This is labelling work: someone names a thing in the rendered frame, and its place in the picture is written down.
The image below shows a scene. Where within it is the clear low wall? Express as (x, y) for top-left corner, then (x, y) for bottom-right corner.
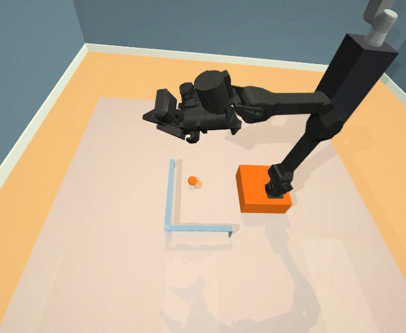
(164, 231), (231, 238)

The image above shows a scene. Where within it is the light blue l-shaped low wall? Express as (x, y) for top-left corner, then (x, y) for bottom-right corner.
(164, 159), (233, 236)

